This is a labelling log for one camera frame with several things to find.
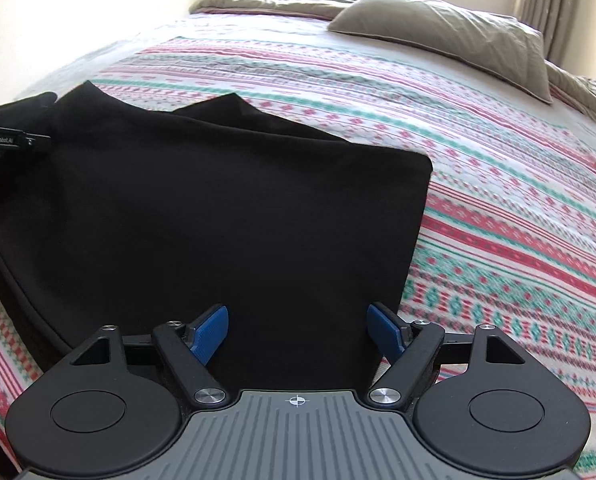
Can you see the grey quilted comforter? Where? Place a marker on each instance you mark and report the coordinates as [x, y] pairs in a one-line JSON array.
[[579, 92]]

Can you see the grey curtain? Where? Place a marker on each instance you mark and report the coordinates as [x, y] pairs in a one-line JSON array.
[[543, 5]]

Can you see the beige pillow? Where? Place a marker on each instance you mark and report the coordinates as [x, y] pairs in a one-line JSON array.
[[496, 44]]

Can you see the black pants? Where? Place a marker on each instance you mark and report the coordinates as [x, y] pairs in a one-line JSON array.
[[135, 218]]

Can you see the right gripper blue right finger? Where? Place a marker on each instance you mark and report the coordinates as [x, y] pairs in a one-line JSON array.
[[410, 349]]

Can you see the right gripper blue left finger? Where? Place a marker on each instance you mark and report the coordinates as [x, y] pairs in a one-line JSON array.
[[188, 348]]

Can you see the beige folded blanket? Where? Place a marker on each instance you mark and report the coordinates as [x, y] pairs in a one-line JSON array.
[[325, 10]]

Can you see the patterned red green bedsheet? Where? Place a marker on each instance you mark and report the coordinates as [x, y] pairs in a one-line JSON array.
[[508, 234]]

